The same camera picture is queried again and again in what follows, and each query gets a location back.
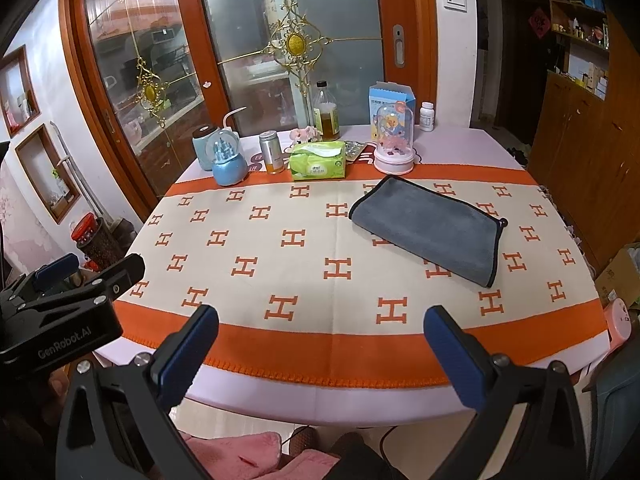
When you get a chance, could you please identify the small pink figurine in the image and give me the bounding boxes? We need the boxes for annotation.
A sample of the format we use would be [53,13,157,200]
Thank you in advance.
[290,126,322,149]

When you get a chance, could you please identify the blue jar with brown lid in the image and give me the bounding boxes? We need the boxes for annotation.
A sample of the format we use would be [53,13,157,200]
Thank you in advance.
[192,125,221,172]

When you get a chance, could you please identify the cardboard box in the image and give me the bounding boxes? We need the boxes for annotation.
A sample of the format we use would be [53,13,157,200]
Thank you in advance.
[593,242,640,307]

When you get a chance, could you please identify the green tissue pack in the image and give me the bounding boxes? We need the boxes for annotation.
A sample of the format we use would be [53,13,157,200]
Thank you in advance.
[289,141,347,182]

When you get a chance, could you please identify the pink dome music box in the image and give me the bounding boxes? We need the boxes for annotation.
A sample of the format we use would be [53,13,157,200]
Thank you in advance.
[374,101,417,176]

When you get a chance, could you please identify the dark woven basket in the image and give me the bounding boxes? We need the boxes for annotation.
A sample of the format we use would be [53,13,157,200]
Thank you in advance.
[77,217,124,271]

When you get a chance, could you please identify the wooden framed wall niche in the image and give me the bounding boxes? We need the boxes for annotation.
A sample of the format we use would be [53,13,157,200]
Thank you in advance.
[0,45,44,139]
[15,122,81,225]

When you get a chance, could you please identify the red lidded jar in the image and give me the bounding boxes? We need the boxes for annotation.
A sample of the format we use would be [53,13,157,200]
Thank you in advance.
[70,212,98,247]

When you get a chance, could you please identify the pink fluffy cloth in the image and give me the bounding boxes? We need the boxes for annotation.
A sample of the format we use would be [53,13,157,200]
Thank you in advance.
[180,430,341,480]

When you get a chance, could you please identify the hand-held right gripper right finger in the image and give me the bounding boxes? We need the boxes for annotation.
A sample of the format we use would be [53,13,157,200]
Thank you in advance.
[423,304,589,480]

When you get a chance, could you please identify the grey chair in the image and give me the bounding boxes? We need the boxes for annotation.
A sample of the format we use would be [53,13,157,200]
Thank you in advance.
[582,350,640,480]

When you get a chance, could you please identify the red wall decoration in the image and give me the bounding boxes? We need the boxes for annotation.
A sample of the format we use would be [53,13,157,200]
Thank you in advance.
[527,7,551,41]

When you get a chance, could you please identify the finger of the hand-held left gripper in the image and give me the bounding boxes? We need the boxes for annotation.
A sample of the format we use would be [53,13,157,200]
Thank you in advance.
[0,253,80,312]
[20,253,146,325]

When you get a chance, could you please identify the blue and white carton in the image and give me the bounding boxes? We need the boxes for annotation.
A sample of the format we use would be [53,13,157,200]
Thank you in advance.
[369,82,417,141]

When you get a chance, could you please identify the wooden cabinet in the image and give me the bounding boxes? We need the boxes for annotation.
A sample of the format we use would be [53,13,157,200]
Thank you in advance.
[527,10,640,281]

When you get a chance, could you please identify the glass bottle with yellow liquid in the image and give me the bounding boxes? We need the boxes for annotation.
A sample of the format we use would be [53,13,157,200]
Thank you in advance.
[313,81,341,142]

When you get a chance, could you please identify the large gold door ornament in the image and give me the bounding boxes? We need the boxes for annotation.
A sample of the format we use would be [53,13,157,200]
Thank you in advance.
[262,0,333,93]

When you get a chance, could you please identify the white cable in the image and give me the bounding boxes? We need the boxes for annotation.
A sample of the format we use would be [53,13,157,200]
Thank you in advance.
[222,106,248,136]

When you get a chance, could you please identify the orange cream patterned table blanket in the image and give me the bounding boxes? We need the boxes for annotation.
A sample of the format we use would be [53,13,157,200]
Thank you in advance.
[112,176,601,390]

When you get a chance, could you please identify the blue snow globe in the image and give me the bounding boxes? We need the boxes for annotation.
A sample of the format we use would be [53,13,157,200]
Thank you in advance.
[206,129,248,187]

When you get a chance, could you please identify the grey towel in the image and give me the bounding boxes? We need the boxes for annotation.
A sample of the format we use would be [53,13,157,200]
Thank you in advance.
[348,175,509,289]

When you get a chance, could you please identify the pink stool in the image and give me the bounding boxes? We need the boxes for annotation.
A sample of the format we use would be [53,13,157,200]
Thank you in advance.
[602,297,634,357]

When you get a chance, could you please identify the dark shoes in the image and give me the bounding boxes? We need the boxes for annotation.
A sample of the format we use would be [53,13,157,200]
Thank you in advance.
[505,142,531,166]

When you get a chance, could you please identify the silver metal can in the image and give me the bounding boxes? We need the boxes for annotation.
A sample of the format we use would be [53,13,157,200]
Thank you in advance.
[259,131,285,176]

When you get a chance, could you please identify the small gold door ornament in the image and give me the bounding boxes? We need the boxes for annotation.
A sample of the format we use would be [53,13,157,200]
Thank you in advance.
[132,57,171,128]

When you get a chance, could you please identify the black cable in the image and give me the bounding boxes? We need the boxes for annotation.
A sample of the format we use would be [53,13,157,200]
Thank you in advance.
[378,424,401,467]

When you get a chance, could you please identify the person's left hand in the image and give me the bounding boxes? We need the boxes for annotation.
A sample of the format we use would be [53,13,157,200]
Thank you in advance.
[47,367,71,404]

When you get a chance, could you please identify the wooden glass sliding door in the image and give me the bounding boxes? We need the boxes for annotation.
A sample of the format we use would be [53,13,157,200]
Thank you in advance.
[172,0,439,139]
[57,0,236,221]

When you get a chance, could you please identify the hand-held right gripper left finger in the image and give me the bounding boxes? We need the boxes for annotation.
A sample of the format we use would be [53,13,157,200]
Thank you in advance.
[56,304,221,480]

